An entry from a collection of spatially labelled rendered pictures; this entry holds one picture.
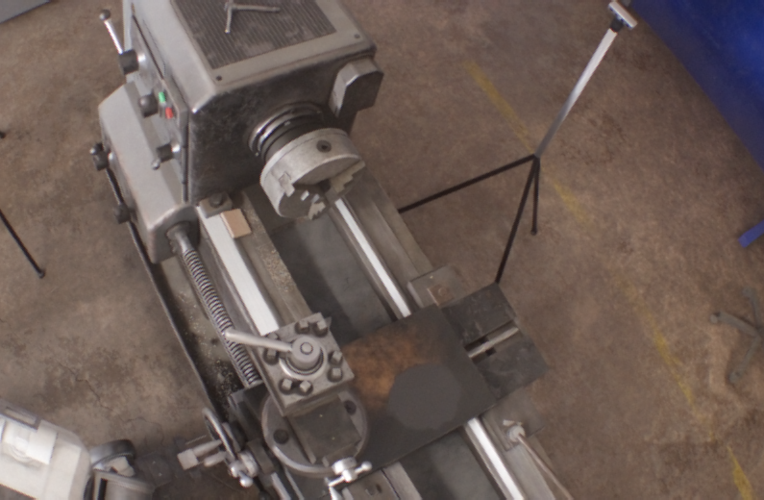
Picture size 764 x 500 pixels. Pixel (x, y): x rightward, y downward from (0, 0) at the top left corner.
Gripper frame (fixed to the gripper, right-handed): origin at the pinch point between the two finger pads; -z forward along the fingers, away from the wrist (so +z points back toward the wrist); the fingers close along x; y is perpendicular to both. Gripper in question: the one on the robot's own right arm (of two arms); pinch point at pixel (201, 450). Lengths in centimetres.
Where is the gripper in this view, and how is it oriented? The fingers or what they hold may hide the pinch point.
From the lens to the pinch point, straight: 196.4
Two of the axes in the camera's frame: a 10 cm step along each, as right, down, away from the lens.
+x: -4.5, -8.8, 1.5
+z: -8.5, 3.6, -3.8
